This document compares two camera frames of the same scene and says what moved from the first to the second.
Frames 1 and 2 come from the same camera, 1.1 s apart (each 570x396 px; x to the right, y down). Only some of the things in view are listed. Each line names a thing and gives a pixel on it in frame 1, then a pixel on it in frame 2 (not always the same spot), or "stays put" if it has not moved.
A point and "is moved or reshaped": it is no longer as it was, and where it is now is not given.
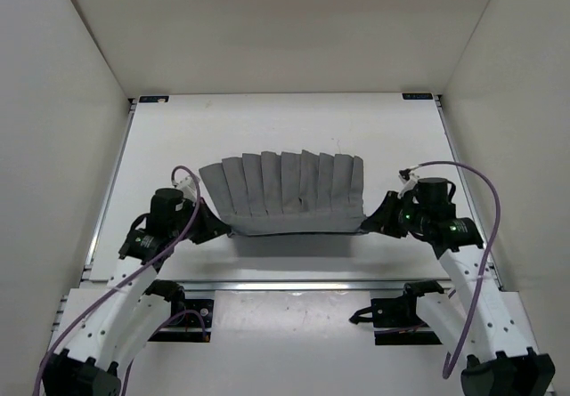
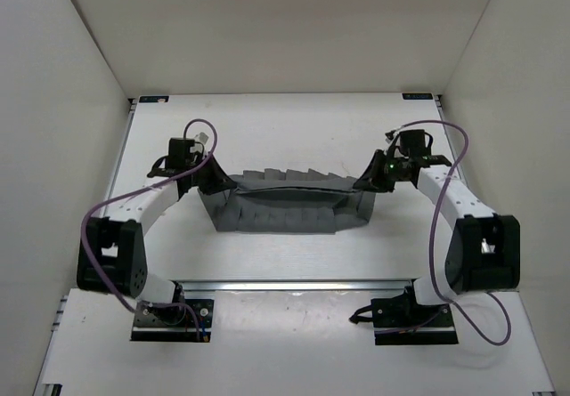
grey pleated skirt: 284,193 is moved or reshaped
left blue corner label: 152,99 stays put
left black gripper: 212,224 to 219,181
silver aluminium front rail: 491,285 stays put
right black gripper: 382,222 to 372,180
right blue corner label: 417,95 stays put
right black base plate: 400,312 stays put
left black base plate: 191,321 stays put
